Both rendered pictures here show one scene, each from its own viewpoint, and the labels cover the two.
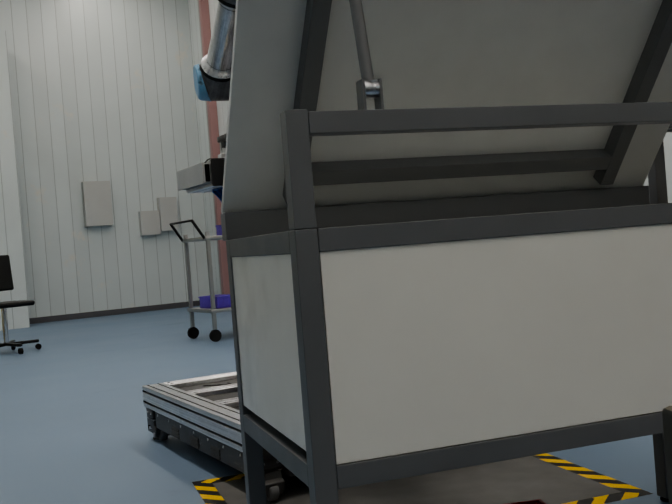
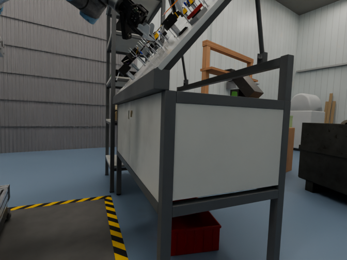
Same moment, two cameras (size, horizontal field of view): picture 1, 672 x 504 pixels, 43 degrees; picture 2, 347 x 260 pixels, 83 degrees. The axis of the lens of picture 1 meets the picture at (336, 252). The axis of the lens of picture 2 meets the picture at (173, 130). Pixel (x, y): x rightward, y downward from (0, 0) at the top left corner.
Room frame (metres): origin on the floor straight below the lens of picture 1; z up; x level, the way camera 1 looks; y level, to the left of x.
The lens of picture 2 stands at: (2.01, 0.91, 0.71)
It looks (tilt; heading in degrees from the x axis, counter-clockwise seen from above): 4 degrees down; 265
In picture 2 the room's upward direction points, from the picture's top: 2 degrees clockwise
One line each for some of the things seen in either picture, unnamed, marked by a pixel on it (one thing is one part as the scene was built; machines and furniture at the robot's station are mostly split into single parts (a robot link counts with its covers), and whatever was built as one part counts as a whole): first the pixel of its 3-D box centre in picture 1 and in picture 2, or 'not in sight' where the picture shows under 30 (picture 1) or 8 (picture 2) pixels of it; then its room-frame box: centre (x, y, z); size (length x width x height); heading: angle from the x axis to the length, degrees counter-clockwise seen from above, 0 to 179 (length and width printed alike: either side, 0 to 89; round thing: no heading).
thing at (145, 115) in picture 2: not in sight; (141, 139); (2.07, -0.05, 0.60); 0.55 x 0.03 x 0.39; 108
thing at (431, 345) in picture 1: (523, 307); (176, 133); (1.87, -0.40, 0.60); 1.17 x 0.58 x 0.40; 108
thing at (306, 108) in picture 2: not in sight; (302, 122); (-1.56, -3.65, 0.68); 0.69 x 0.62 x 1.36; 116
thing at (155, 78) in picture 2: (451, 211); (128, 95); (2.18, -0.30, 0.83); 1.18 x 0.05 x 0.06; 108
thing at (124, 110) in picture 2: not in sight; (123, 130); (2.24, -0.57, 0.60); 0.55 x 0.02 x 0.39; 108
